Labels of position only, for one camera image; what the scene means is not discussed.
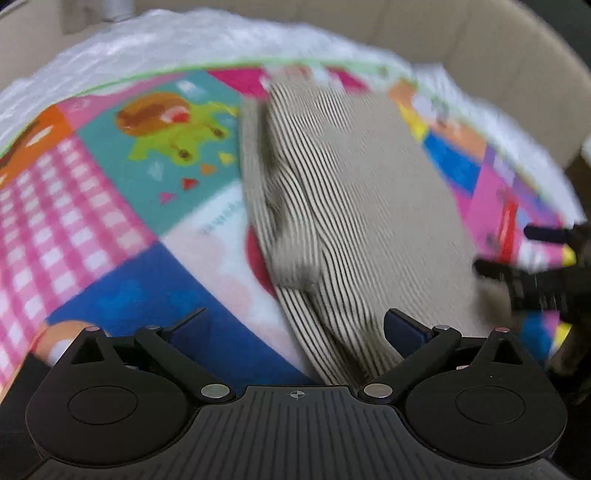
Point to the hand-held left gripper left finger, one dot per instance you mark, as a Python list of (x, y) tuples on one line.
[(159, 346)]

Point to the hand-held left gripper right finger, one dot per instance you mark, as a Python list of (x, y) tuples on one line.
[(402, 328)]

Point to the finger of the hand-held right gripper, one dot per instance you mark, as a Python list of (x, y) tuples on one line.
[(512, 278), (547, 234)]

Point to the beige striped garment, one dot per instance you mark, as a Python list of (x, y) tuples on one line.
[(369, 184)]

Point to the colourful printed blanket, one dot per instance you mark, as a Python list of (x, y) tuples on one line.
[(115, 207)]

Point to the white fluffy blanket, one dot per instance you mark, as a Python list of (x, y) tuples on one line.
[(115, 50)]

